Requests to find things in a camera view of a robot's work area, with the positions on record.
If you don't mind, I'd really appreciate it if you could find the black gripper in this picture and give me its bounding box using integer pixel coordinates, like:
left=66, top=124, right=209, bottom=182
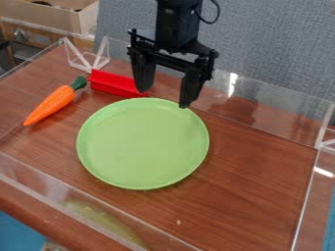
left=127, top=28, right=220, bottom=109

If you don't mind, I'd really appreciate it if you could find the orange toy carrot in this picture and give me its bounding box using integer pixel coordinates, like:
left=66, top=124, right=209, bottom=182
left=25, top=76, right=87, bottom=126

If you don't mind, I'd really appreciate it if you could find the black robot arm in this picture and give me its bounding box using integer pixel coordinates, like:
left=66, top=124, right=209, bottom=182
left=127, top=0, right=221, bottom=109

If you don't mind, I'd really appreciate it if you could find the green plate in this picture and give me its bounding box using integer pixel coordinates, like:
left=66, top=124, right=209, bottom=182
left=77, top=98, right=210, bottom=190

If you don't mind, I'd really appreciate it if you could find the red block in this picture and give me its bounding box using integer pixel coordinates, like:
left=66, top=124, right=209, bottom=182
left=90, top=69, right=150, bottom=98

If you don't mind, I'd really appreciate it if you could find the cardboard box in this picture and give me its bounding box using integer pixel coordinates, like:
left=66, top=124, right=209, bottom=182
left=0, top=0, right=99, bottom=33

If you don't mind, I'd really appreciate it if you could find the clear acrylic corner bracket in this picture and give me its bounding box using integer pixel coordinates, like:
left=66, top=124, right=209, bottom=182
left=63, top=37, right=110, bottom=74

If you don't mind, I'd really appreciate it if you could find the black cable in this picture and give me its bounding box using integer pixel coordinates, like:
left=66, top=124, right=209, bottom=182
left=194, top=0, right=222, bottom=25

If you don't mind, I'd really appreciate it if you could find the clear acrylic back wall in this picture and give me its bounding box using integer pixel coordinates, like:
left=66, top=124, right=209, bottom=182
left=106, top=35, right=335, bottom=150

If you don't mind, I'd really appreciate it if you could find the clear acrylic wall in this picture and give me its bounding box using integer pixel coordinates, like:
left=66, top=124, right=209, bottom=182
left=0, top=153, right=202, bottom=251
left=292, top=104, right=335, bottom=251
left=106, top=35, right=335, bottom=150

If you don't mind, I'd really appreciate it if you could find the clear acrylic front wall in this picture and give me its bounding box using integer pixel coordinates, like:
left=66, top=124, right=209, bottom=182
left=0, top=153, right=202, bottom=251

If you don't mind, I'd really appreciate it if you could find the clear acrylic right wall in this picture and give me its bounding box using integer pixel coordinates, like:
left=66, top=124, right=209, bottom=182
left=292, top=104, right=335, bottom=251

